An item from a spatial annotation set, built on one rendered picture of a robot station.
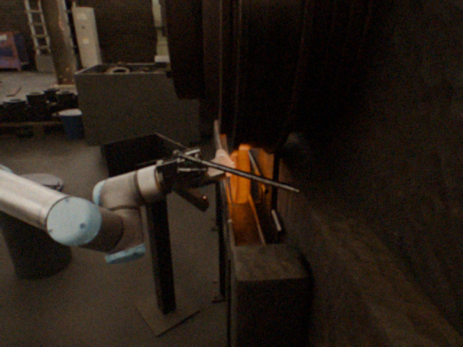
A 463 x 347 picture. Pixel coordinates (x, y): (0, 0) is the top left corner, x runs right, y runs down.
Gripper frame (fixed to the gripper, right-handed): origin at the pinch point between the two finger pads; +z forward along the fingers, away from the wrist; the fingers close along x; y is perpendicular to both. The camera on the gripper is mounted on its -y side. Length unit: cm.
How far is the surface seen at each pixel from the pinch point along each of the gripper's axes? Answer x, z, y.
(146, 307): 28, -56, -63
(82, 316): 27, -81, -56
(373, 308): -57, 9, 9
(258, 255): -40.5, 0.0, 3.8
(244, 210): -3.6, -2.0, -10.9
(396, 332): -60, 9, 9
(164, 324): 19, -47, -65
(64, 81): 631, -304, 16
